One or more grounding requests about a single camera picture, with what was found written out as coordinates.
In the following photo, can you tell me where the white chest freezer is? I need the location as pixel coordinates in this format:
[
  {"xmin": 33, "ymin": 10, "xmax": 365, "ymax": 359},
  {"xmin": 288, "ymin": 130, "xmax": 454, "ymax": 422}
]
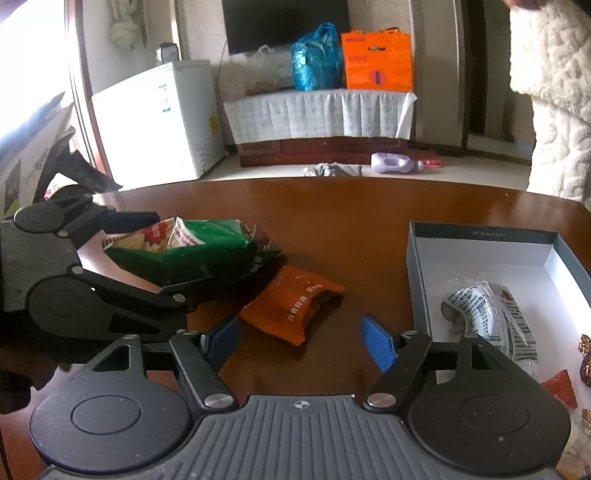
[{"xmin": 92, "ymin": 60, "xmax": 228, "ymax": 190}]

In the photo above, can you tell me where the black television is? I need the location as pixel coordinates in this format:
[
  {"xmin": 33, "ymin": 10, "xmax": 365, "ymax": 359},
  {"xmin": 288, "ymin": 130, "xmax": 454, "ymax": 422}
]
[{"xmin": 222, "ymin": 0, "xmax": 351, "ymax": 55}]

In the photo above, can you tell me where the small red candy wrapper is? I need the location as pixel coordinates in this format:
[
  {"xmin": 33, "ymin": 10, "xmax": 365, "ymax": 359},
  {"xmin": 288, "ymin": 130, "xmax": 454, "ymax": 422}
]
[{"xmin": 542, "ymin": 369, "xmax": 578, "ymax": 410}]

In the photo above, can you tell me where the clear plastic bag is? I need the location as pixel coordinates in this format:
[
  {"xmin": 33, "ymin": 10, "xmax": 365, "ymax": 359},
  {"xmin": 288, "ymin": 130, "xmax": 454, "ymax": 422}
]
[{"xmin": 216, "ymin": 45, "xmax": 294, "ymax": 101}]

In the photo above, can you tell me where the grey rag on floor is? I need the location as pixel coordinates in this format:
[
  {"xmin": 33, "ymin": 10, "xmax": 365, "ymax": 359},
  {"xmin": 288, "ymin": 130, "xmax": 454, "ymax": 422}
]
[{"xmin": 304, "ymin": 162, "xmax": 363, "ymax": 177}]

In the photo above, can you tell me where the purple detergent bottle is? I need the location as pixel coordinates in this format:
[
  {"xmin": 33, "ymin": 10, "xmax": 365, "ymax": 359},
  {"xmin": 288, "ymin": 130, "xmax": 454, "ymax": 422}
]
[{"xmin": 370, "ymin": 152, "xmax": 425, "ymax": 174}]

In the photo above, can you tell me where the white printed snack packet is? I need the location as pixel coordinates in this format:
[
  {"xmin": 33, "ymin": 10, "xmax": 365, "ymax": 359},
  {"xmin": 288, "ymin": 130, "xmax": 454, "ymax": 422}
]
[{"xmin": 441, "ymin": 281, "xmax": 538, "ymax": 379}]

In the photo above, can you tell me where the grey cardboard box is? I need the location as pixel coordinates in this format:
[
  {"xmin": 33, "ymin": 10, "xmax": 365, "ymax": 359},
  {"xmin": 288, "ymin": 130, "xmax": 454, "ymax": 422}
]
[{"xmin": 407, "ymin": 222, "xmax": 590, "ymax": 410}]

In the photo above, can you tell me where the dark wooden tv cabinet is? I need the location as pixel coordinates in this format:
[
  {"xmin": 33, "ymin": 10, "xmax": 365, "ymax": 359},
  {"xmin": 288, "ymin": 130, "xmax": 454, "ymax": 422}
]
[{"xmin": 236, "ymin": 137, "xmax": 408, "ymax": 167}]

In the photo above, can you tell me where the orange snack packet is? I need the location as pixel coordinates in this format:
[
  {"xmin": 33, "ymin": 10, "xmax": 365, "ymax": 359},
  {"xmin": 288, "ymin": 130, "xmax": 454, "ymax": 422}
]
[{"xmin": 239, "ymin": 265, "xmax": 346, "ymax": 346}]

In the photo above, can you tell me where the white lace cloth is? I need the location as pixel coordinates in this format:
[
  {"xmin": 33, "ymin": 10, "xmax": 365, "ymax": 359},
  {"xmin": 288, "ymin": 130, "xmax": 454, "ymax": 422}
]
[{"xmin": 224, "ymin": 89, "xmax": 417, "ymax": 144}]

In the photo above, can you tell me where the blue plastic bag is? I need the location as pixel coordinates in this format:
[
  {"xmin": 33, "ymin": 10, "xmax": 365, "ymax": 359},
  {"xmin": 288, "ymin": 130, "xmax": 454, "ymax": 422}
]
[{"xmin": 290, "ymin": 22, "xmax": 345, "ymax": 91}]

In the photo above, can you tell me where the person in white pajamas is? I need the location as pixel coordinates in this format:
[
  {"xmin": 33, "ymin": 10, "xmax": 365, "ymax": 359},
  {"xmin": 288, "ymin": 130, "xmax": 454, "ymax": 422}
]
[{"xmin": 506, "ymin": 1, "xmax": 590, "ymax": 206}]

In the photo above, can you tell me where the green chip bag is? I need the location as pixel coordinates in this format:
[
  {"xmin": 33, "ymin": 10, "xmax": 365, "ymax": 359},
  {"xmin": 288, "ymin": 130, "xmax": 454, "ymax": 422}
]
[{"xmin": 103, "ymin": 217, "xmax": 281, "ymax": 287}]

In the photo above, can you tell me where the tied beige curtain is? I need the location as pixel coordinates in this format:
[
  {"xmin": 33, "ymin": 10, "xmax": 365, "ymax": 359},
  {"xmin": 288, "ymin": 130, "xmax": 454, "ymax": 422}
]
[{"xmin": 108, "ymin": 0, "xmax": 140, "ymax": 51}]

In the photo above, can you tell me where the orange paper bag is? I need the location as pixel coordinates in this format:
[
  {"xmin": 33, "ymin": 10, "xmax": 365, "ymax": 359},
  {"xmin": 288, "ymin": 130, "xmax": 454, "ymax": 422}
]
[{"xmin": 341, "ymin": 27, "xmax": 414, "ymax": 92}]

